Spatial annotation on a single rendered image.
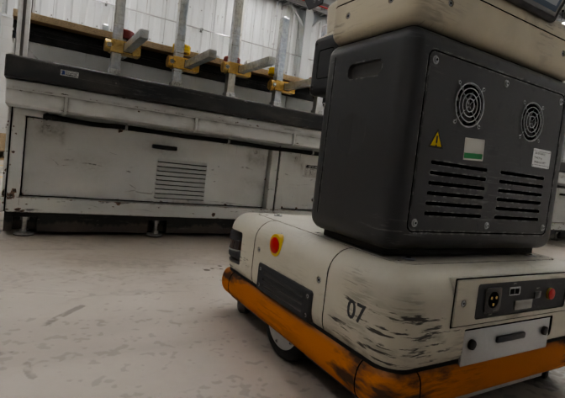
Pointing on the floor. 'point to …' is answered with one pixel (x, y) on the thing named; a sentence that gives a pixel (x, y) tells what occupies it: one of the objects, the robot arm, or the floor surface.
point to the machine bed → (149, 160)
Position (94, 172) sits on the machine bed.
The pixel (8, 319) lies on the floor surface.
